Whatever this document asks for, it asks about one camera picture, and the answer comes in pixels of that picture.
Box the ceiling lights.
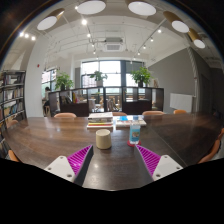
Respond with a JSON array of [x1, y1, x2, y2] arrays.
[[18, 0, 207, 56]]

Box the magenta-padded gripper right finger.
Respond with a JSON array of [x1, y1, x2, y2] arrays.
[[134, 143, 184, 186]]

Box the orange chairs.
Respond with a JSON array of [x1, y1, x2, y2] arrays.
[[7, 109, 224, 164]]

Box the large potted plant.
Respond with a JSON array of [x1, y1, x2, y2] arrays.
[[130, 66, 153, 88]]

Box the small potted plant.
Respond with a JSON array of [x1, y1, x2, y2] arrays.
[[89, 70, 109, 88]]

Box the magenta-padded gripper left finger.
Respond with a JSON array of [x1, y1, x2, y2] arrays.
[[43, 144, 95, 187]]

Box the dark low shelf unit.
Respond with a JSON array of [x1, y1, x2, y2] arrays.
[[48, 86, 165, 118]]

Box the ceiling air conditioner unit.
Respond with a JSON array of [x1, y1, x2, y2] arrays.
[[103, 37, 125, 53]]

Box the flat books with blue cover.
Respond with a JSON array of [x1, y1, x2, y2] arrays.
[[114, 115, 148, 128]]

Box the tall stack of books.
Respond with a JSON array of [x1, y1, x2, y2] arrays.
[[86, 111, 115, 130]]

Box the flat round red coaster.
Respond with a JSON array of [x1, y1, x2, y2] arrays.
[[126, 139, 142, 148]]

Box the tall bookshelf with books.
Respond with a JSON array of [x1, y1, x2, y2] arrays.
[[0, 69, 27, 158]]

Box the cream ceramic cup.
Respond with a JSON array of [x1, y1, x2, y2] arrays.
[[95, 128, 113, 150]]

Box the clear water bottle blue cap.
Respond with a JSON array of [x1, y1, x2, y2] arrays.
[[128, 115, 142, 145]]

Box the bushy potted plant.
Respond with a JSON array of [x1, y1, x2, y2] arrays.
[[54, 72, 75, 92]]

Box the white wall panel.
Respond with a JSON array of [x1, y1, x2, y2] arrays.
[[169, 92, 194, 114]]

